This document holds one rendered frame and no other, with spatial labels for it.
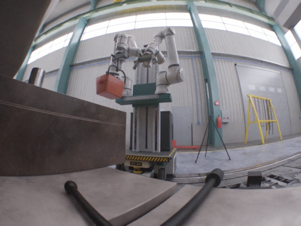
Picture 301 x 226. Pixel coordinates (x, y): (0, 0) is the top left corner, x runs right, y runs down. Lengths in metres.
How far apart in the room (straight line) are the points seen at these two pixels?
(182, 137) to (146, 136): 5.43
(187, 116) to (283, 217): 6.89
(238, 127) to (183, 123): 3.44
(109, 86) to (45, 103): 0.45
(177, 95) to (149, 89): 5.79
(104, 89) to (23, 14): 0.65
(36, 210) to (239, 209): 0.49
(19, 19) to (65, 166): 0.64
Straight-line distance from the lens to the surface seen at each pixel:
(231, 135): 7.90
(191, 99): 7.38
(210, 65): 7.32
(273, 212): 0.39
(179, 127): 6.93
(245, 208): 0.39
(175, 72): 1.36
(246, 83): 9.37
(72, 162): 0.68
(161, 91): 1.36
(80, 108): 0.69
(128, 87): 1.56
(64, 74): 10.74
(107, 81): 0.86
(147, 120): 1.59
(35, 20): 0.53
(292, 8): 3.00
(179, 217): 0.28
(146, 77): 1.78
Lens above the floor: 0.51
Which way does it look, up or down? 11 degrees up
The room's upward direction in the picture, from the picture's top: 1 degrees clockwise
